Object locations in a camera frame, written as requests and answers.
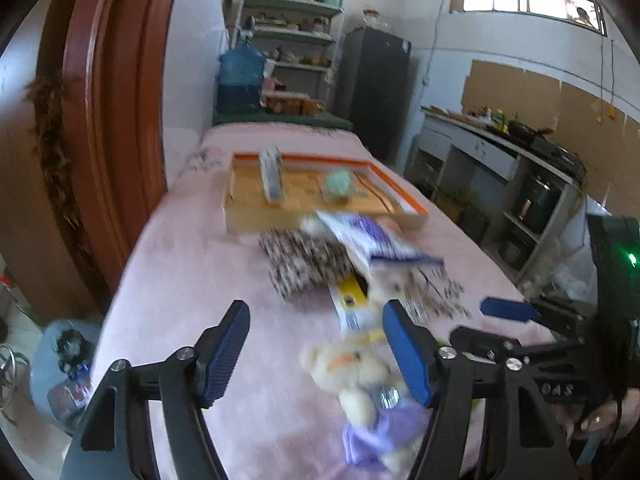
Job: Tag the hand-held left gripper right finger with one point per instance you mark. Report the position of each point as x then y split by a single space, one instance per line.
407 355

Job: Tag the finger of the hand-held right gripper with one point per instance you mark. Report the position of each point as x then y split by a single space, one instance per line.
480 340
505 310

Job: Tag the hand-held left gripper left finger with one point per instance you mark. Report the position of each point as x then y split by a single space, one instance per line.
230 355

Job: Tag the teddy bear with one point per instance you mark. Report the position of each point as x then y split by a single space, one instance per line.
345 367

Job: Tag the white and yellow packet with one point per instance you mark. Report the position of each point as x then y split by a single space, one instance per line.
350 310

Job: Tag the leopard print pouch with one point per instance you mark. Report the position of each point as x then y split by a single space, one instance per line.
300 260

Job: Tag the purple and white packet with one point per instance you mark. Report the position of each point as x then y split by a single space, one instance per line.
370 237

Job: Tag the orange rimmed cardboard box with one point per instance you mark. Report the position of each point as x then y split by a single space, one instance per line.
300 195

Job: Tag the mint green soft sponge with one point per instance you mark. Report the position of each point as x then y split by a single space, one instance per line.
337 186

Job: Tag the person's right hand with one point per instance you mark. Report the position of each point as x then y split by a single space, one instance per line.
595 422

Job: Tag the metal pot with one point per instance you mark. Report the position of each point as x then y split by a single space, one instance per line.
511 254

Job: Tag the black air fryer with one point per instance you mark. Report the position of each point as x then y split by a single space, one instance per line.
537 197

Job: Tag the black gas stove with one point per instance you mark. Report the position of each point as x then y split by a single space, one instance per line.
557 157

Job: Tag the green potted plant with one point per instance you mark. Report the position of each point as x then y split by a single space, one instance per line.
457 202

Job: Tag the black wok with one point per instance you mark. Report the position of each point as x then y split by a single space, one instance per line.
522 131

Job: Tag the grey kitchen counter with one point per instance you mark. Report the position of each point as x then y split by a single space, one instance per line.
480 150

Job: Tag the grey blue round stool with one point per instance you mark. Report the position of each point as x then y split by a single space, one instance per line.
50 360

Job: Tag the teal printed tissue pack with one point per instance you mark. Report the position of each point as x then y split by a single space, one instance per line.
271 175

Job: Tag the row of condiment bottles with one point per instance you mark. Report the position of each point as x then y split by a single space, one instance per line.
490 119

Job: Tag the dark green table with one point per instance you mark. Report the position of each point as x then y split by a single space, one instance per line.
280 120

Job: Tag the dark grey refrigerator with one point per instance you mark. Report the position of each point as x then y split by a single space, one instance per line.
372 95

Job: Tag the row of food jars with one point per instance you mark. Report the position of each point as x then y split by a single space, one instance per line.
292 104

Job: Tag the brown tinsel garland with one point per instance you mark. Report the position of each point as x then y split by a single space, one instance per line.
52 160

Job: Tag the blue water jug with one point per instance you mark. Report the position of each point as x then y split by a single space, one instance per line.
242 67

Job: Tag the glass jar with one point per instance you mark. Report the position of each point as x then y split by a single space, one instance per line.
374 17

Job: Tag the metal storage shelf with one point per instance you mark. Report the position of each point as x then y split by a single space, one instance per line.
295 35

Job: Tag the cardboard wall panels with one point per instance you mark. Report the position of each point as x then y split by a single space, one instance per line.
515 92

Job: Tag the brown wooden door frame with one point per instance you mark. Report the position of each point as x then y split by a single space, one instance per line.
115 110

